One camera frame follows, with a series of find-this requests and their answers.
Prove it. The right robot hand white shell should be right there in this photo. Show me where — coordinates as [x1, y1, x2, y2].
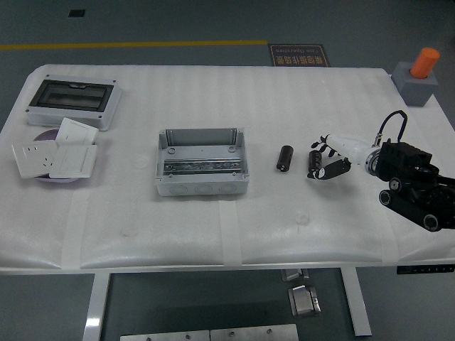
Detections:
[307, 134, 369, 180]

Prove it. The open grey junction box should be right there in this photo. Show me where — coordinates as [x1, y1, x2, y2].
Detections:
[154, 127, 250, 197]

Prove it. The grey distribution box dark window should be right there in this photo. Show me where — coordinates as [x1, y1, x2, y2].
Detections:
[25, 73, 123, 132]

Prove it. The grey foam block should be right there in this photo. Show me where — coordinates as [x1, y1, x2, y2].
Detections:
[391, 61, 439, 107]

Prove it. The dark floor sign mat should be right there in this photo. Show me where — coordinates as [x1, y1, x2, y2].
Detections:
[267, 44, 331, 67]

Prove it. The orange cylinder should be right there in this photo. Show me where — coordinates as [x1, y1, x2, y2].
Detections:
[409, 47, 441, 80]

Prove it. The white foam table mat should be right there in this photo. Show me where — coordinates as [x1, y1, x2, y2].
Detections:
[0, 63, 455, 270]

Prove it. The small silver metal block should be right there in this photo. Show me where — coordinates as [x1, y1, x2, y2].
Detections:
[281, 269, 309, 282]

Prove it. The black table control panel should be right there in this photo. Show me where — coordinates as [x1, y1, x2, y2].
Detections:
[397, 264, 455, 275]

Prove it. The white table leg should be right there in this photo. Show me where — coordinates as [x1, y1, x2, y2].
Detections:
[82, 272, 112, 341]
[340, 266, 373, 337]

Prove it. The large silver metal block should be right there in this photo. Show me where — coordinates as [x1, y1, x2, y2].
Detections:
[287, 283, 322, 317]

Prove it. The purple round plate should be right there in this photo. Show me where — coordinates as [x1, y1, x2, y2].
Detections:
[32, 129, 86, 184]

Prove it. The grey metal base plate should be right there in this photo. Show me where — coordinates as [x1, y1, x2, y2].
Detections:
[209, 324, 299, 341]
[119, 330, 211, 341]

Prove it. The white wall switch panel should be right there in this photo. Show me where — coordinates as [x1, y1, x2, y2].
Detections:
[48, 144, 98, 179]
[55, 117, 100, 146]

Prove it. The white wall socket panel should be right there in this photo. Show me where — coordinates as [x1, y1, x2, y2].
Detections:
[11, 141, 60, 179]

